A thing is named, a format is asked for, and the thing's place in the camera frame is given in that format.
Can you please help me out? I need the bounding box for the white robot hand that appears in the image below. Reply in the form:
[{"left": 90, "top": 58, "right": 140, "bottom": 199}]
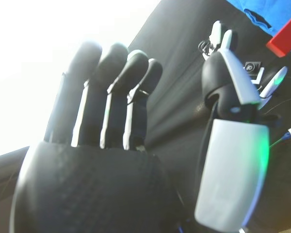
[{"left": 8, "top": 29, "right": 271, "bottom": 233}]

